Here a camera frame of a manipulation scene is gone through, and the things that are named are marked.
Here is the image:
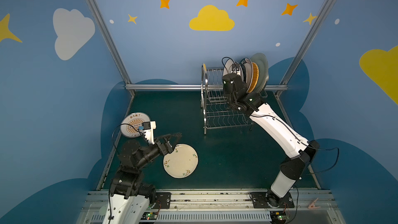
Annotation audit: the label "green rim Hao Wei plate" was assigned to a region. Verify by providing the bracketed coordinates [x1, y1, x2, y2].
[240, 58, 253, 93]

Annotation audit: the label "yellow woven plate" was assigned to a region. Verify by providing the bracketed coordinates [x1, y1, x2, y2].
[247, 62, 259, 93]

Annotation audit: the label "cream floral plate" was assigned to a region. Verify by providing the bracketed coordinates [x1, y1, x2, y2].
[163, 144, 199, 178]

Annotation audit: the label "large pale green plate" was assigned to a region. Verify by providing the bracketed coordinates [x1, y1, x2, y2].
[250, 53, 269, 93]

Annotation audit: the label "steel two-tier dish rack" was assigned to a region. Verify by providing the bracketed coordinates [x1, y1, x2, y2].
[201, 64, 263, 134]

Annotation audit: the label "orange sunburst plate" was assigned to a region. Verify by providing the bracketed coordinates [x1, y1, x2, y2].
[120, 112, 150, 138]

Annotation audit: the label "white plate with black motif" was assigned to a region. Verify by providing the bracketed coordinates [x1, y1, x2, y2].
[223, 58, 236, 76]

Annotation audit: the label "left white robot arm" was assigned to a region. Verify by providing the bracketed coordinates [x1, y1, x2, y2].
[103, 133, 182, 224]

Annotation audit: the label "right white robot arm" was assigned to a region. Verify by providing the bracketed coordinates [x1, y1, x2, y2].
[222, 58, 320, 208]

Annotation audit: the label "left green circuit board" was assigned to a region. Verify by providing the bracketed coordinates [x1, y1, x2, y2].
[141, 212, 158, 222]

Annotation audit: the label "green circuit board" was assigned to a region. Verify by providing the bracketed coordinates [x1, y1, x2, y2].
[141, 212, 158, 222]
[270, 212, 289, 224]

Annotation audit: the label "pale green round disc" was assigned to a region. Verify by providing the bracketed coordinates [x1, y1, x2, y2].
[98, 205, 108, 216]

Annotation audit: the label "right green circuit board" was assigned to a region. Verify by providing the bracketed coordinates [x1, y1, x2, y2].
[270, 212, 289, 224]

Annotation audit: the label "pink clothes peg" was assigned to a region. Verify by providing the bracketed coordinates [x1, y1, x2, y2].
[307, 198, 321, 209]

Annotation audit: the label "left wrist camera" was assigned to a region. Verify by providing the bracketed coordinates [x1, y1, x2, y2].
[138, 121, 156, 145]

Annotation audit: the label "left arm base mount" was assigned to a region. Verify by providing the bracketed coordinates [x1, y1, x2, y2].
[149, 192, 172, 210]

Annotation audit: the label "aluminium back frame rail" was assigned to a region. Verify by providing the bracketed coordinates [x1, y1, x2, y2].
[125, 84, 288, 91]

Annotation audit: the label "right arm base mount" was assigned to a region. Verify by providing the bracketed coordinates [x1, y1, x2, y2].
[249, 190, 295, 208]

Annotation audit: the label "left aluminium upright post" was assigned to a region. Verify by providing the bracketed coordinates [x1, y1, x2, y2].
[85, 0, 131, 85]

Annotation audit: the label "aluminium upright post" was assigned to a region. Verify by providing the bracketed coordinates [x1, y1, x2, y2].
[85, 0, 131, 85]
[279, 0, 337, 88]

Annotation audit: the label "right aluminium upright post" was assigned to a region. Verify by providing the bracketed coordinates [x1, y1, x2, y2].
[279, 0, 337, 88]

